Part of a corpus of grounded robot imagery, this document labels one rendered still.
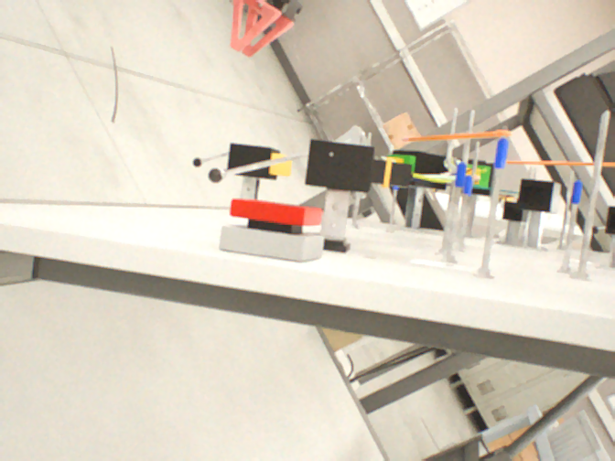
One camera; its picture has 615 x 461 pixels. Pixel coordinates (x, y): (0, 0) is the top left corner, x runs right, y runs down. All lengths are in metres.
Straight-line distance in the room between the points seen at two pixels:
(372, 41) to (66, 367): 7.78
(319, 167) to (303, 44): 7.93
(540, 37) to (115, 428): 7.81
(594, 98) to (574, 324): 1.35
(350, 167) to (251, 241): 0.20
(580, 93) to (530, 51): 6.64
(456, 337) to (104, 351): 0.44
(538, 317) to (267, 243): 0.17
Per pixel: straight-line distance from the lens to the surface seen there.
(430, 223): 1.71
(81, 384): 0.81
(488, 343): 0.57
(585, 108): 1.75
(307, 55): 8.55
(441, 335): 0.57
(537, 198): 1.25
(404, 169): 0.66
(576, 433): 4.98
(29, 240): 0.51
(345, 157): 0.65
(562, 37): 8.43
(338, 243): 0.60
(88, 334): 0.86
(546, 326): 0.43
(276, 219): 0.48
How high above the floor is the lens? 1.24
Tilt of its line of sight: 13 degrees down
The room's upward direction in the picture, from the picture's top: 61 degrees clockwise
